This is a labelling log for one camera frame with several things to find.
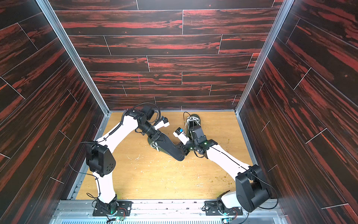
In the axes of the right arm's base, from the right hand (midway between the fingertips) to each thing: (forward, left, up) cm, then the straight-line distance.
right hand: (179, 144), depth 85 cm
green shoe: (+24, -9, -5) cm, 26 cm away
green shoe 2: (+1, +15, -6) cm, 16 cm away
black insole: (-3, +8, +4) cm, 9 cm away
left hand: (+1, +9, +3) cm, 10 cm away
